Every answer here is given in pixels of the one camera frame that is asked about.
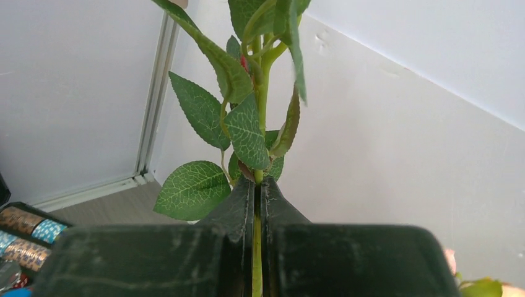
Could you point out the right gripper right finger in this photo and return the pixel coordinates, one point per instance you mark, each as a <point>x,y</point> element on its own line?
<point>302,258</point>

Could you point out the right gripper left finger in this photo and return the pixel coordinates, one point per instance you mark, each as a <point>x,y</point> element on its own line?
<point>209,258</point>

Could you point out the pink bud flower stem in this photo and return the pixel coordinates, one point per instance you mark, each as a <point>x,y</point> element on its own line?
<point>264,30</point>

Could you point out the pink flower bouquet orange wrap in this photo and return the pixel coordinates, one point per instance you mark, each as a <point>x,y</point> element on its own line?
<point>481,287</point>

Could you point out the black open case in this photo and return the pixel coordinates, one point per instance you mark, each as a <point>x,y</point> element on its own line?
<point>27,236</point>

